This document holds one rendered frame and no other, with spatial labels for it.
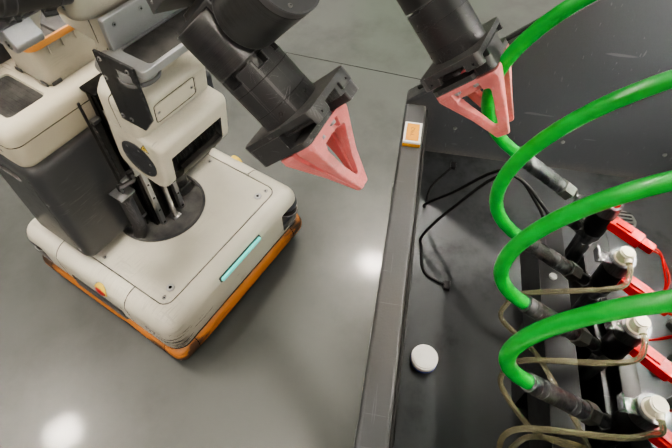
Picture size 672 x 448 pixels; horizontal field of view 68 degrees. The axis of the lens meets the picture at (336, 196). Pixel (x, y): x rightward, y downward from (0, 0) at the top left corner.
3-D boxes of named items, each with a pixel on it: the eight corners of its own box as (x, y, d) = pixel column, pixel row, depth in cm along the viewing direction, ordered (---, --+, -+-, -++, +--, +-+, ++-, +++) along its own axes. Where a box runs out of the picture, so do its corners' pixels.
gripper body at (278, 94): (324, 127, 39) (257, 54, 37) (257, 163, 47) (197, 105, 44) (357, 79, 43) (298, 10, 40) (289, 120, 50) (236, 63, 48)
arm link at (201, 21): (199, 2, 44) (158, 38, 41) (235, -42, 38) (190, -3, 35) (256, 62, 46) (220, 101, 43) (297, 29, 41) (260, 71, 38)
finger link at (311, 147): (366, 205, 44) (293, 128, 41) (316, 221, 49) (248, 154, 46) (393, 154, 48) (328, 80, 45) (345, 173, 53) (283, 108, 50)
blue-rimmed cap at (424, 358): (411, 345, 77) (412, 341, 76) (437, 349, 76) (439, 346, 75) (408, 371, 74) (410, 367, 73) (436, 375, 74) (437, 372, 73)
